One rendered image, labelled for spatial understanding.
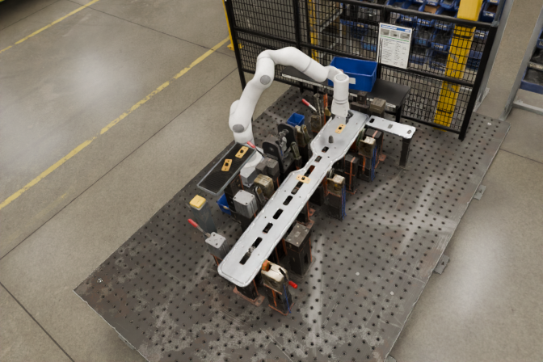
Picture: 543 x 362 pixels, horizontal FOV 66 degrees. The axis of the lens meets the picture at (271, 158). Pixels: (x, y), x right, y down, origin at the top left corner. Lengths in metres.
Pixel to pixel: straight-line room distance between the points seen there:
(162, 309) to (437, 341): 1.72
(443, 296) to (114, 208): 2.75
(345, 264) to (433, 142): 1.14
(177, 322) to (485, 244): 2.25
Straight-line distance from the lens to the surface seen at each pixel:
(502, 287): 3.35
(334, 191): 2.39
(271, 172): 2.40
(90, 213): 4.06
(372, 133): 2.68
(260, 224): 2.23
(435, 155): 2.99
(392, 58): 2.91
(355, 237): 2.52
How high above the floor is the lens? 2.82
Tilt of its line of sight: 46 degrees down
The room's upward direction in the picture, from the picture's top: 9 degrees counter-clockwise
